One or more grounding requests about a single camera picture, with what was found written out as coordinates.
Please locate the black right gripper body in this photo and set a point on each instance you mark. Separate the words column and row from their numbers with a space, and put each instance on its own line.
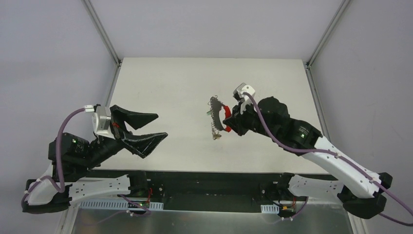
column 238, row 121

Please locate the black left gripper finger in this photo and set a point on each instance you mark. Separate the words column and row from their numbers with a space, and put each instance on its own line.
column 136, row 120
column 142, row 145

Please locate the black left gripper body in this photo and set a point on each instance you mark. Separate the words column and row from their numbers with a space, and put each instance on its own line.
column 121, row 129

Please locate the keyring bunch with tags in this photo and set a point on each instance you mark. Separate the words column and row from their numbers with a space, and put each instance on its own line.
column 218, row 112

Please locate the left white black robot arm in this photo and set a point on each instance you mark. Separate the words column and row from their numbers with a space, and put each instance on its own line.
column 73, row 159

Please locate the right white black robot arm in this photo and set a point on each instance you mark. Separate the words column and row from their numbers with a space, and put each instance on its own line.
column 357, row 189

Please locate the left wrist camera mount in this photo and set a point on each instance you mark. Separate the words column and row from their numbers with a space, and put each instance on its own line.
column 101, row 120

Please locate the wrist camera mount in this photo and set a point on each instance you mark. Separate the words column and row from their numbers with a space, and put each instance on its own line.
column 243, row 92
column 101, row 120

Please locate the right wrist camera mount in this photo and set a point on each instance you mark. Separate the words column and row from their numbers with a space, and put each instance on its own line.
column 243, row 92

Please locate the white slotted cable duct left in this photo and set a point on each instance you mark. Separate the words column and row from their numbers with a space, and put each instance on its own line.
column 119, row 204

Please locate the white slotted cable duct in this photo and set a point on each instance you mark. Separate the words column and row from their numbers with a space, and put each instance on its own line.
column 270, row 209
column 119, row 204

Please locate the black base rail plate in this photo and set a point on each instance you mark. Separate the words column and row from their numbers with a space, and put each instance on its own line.
column 205, row 191

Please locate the white slotted cable duct right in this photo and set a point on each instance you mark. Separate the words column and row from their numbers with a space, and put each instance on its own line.
column 270, row 209

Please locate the aluminium frame post left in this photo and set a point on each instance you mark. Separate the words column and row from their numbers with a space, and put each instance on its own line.
column 101, row 31

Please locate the aluminium frame post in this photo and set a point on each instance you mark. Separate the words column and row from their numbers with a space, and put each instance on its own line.
column 328, row 31
column 101, row 31

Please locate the aluminium frame post right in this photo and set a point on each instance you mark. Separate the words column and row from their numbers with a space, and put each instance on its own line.
column 328, row 31

